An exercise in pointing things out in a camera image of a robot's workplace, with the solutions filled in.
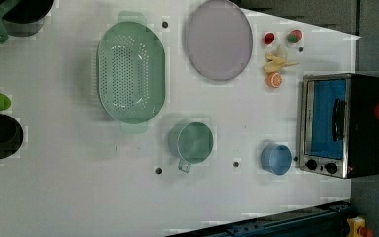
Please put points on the black steel toaster oven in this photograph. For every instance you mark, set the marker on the black steel toaster oven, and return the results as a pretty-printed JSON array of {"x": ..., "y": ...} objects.
[{"x": 339, "y": 130}]

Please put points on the teal measuring cup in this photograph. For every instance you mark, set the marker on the teal measuring cup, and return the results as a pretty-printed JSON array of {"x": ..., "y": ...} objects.
[{"x": 190, "y": 142}]

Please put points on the green perforated colander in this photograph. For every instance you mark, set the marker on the green perforated colander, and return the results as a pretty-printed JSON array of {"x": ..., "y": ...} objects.
[{"x": 131, "y": 72}]

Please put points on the lilac round plate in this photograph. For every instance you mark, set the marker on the lilac round plate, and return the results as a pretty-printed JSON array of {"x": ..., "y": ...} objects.
[{"x": 219, "y": 40}]

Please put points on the orange slice toy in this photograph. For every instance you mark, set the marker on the orange slice toy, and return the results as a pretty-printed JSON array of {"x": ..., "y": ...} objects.
[{"x": 274, "y": 80}]

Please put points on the blue bowl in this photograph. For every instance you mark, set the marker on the blue bowl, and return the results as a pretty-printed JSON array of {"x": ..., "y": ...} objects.
[{"x": 276, "y": 158}]

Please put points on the yellow fries toy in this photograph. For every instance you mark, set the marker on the yellow fries toy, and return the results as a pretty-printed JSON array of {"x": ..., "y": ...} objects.
[{"x": 278, "y": 60}]

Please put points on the small red tomato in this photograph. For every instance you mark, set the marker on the small red tomato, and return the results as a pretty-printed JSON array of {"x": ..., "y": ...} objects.
[{"x": 269, "y": 38}]

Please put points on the red green strawberry toy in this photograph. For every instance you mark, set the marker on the red green strawberry toy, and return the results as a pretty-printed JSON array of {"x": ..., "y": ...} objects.
[{"x": 295, "y": 36}]

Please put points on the black cylindrical cup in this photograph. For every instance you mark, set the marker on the black cylindrical cup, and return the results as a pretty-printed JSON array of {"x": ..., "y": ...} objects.
[{"x": 28, "y": 11}]

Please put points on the yellow red toy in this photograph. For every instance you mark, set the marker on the yellow red toy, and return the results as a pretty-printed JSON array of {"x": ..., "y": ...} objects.
[{"x": 358, "y": 228}]

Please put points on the blue metal frame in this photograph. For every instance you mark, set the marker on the blue metal frame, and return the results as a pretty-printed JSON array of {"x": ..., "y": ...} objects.
[{"x": 326, "y": 220}]

